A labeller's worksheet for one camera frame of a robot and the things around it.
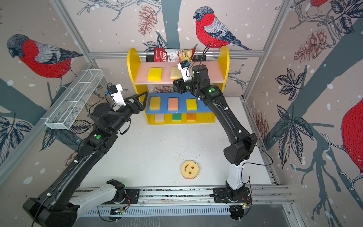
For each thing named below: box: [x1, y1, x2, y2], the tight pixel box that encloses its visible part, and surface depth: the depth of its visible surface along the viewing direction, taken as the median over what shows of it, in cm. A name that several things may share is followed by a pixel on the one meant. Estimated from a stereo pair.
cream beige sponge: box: [170, 66, 183, 81], surface depth 76 cm
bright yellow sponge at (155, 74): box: [147, 67, 163, 82], surface depth 76 cm
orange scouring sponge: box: [186, 113, 197, 122], surface depth 107 cm
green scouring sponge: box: [172, 113, 182, 122], surface depth 106 cm
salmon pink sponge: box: [167, 97, 179, 112], surface depth 97 cm
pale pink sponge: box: [155, 113, 165, 123], surface depth 106 cm
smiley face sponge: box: [181, 160, 200, 180], surface depth 82 cm
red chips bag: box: [154, 47, 196, 63], surface depth 88 cm
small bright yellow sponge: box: [186, 98, 198, 111], surface depth 96 cm
